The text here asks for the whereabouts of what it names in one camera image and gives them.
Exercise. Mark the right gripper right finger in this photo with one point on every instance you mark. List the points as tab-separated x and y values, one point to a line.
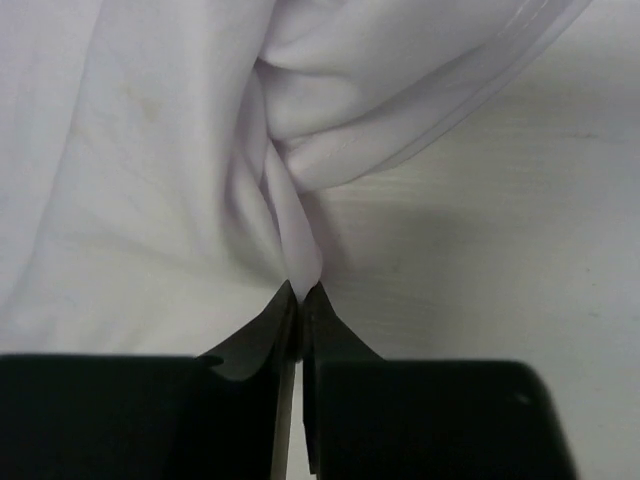
367	417

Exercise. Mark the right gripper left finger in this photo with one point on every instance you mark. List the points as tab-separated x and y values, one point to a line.
224	414

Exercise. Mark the white t shirt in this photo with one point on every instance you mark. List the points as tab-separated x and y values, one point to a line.
154	154

